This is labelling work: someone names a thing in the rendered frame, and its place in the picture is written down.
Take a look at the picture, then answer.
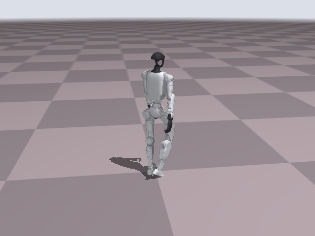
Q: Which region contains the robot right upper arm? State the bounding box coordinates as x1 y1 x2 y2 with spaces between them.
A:
164 74 174 100

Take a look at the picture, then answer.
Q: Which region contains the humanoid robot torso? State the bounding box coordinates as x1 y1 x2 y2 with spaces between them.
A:
146 68 167 118

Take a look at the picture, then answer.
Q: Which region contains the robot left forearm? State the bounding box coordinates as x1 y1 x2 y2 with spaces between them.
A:
144 92 153 106

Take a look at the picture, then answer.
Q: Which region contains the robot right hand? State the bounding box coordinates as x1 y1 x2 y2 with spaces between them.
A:
164 114 173 133

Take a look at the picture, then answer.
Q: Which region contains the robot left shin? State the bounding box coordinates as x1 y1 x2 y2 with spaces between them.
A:
146 138 154 169

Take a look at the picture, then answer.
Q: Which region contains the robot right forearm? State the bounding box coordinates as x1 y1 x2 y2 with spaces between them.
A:
167 94 175 118

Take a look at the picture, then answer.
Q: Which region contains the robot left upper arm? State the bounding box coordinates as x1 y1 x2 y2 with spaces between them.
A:
141 70 148 93

